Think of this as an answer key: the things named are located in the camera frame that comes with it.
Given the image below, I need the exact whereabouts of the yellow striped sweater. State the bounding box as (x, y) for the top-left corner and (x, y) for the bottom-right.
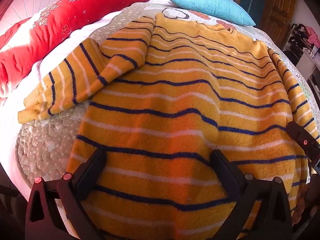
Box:
(17, 12), (320, 240)

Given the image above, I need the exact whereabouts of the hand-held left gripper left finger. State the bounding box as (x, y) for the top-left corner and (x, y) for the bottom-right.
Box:
(25, 148), (108, 240)

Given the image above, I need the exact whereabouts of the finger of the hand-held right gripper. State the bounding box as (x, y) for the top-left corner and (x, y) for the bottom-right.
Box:
(286, 121), (320, 177)

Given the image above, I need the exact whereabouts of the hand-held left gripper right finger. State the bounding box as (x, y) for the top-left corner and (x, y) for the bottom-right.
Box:
(211, 149), (293, 240)

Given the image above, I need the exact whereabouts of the quilted heart-print bedspread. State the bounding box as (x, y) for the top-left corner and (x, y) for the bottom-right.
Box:
(15, 1), (320, 198)

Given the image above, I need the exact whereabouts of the cluttered shelf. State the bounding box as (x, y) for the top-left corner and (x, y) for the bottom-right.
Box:
(282, 24), (320, 68)

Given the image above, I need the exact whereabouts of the wooden door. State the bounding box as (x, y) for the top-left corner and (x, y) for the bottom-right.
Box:
(260, 0), (298, 48)

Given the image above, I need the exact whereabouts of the blue pillow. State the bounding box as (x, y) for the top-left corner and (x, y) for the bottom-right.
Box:
(168, 0), (256, 26)

